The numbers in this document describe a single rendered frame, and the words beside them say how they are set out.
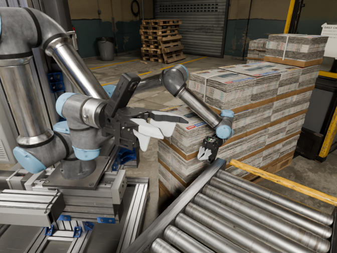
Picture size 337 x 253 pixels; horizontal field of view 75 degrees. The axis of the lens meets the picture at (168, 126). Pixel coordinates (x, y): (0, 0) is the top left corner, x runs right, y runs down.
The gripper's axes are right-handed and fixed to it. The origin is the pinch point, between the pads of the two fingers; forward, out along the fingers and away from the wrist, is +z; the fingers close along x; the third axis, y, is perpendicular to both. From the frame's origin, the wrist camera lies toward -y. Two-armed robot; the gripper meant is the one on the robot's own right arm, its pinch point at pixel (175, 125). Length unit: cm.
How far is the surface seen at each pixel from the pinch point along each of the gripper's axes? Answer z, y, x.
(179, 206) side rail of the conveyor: -7.0, 40.7, -23.8
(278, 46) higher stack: 1, -22, -185
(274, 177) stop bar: 22, 34, -56
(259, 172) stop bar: 15, 34, -56
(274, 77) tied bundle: 6, 1, -142
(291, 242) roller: 30, 40, -28
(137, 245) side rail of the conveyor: -11.1, 43.5, -3.1
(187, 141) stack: -29, 39, -77
